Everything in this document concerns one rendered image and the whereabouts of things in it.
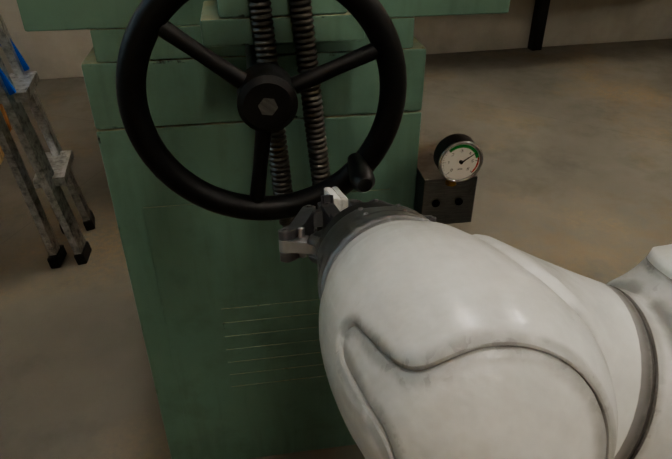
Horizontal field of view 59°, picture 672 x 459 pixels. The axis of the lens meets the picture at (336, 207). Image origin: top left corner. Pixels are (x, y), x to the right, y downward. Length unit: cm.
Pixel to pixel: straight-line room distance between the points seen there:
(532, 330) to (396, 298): 5
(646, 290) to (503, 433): 14
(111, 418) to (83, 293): 46
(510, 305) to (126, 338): 140
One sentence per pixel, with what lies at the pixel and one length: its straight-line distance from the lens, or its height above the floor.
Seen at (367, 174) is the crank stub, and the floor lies 75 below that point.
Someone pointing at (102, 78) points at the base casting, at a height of 78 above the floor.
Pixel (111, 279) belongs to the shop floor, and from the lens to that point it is 177.
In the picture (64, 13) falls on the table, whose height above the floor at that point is 86.
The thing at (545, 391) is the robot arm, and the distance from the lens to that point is 21.
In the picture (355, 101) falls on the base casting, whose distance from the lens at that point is 82.
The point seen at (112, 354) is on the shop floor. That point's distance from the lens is 153.
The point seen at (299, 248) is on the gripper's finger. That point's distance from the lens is 45.
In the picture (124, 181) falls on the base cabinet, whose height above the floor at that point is 63.
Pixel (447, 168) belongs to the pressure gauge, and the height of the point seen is 65.
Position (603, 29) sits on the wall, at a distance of 404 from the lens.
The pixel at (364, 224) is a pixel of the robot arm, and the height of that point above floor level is 85.
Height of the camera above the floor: 103
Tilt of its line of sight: 32 degrees down
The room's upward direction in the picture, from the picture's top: straight up
